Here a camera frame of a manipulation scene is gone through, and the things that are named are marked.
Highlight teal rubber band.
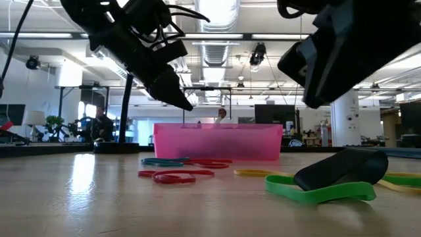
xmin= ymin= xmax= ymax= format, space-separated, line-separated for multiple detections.
xmin=140 ymin=157 xmax=191 ymax=168

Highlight black aluminium table frame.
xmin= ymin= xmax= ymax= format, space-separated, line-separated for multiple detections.
xmin=0 ymin=142 xmax=346 ymax=159

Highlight black hanging cable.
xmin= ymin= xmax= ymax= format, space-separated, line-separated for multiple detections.
xmin=0 ymin=0 xmax=36 ymax=99

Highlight black desk lamp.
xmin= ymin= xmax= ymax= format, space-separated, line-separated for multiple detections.
xmin=93 ymin=74 xmax=141 ymax=155

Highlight white shade table lamp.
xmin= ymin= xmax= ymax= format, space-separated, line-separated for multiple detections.
xmin=24 ymin=111 xmax=47 ymax=142

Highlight pink translucent plastic bin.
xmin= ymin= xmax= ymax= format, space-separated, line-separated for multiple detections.
xmin=153 ymin=122 xmax=284 ymax=162

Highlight black left wrist camera cable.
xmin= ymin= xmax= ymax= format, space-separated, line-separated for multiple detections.
xmin=130 ymin=3 xmax=211 ymax=50

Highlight green wide rubber band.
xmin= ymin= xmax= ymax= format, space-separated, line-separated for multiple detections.
xmin=264 ymin=174 xmax=377 ymax=205

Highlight black ceiling spotlight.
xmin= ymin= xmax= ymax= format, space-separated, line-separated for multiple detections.
xmin=25 ymin=55 xmax=41 ymax=70

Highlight black monitor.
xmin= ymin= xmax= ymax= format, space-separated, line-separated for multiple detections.
xmin=399 ymin=101 xmax=421 ymax=148
xmin=0 ymin=103 xmax=26 ymax=128

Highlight black distant rig frame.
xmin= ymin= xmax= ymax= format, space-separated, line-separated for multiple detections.
xmin=182 ymin=86 xmax=233 ymax=124

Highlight black wide rubber band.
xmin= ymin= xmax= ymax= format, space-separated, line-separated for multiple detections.
xmin=292 ymin=147 xmax=389 ymax=192

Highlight silver ventilation duct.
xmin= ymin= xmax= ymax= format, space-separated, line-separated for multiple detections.
xmin=193 ymin=0 xmax=241 ymax=103

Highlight small red rubber band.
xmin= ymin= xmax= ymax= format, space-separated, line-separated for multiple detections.
xmin=137 ymin=169 xmax=215 ymax=185

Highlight black overhead camera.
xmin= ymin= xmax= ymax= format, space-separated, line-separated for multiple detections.
xmin=249 ymin=42 xmax=267 ymax=66

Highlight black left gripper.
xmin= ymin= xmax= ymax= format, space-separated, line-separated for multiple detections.
xmin=88 ymin=0 xmax=194 ymax=111

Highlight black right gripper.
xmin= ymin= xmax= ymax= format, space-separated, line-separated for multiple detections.
xmin=276 ymin=0 xmax=421 ymax=110

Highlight white round column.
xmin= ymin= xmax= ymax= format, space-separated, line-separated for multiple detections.
xmin=330 ymin=90 xmax=361 ymax=148

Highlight black television screen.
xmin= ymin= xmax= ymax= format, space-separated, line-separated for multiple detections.
xmin=254 ymin=104 xmax=301 ymax=126

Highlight black distant table frame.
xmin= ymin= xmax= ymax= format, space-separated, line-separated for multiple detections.
xmin=54 ymin=84 xmax=111 ymax=142

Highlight person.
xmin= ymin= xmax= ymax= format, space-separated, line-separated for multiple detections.
xmin=90 ymin=105 xmax=114 ymax=142
xmin=215 ymin=107 xmax=233 ymax=124

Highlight green potted plant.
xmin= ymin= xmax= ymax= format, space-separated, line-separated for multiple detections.
xmin=45 ymin=115 xmax=65 ymax=142

